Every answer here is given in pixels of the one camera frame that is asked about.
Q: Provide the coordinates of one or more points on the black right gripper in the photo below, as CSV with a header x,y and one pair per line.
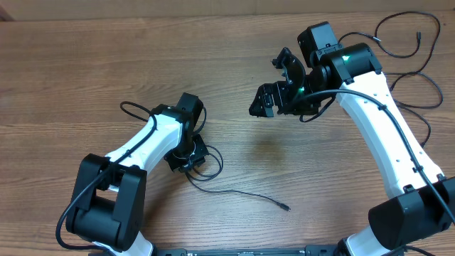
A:
x,y
281,94

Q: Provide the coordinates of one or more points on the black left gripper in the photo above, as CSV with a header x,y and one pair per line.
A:
x,y
178,164

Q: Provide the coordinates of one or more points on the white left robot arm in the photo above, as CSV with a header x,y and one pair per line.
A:
x,y
107,204

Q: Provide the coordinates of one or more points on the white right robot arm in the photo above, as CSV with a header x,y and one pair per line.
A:
x,y
420,197

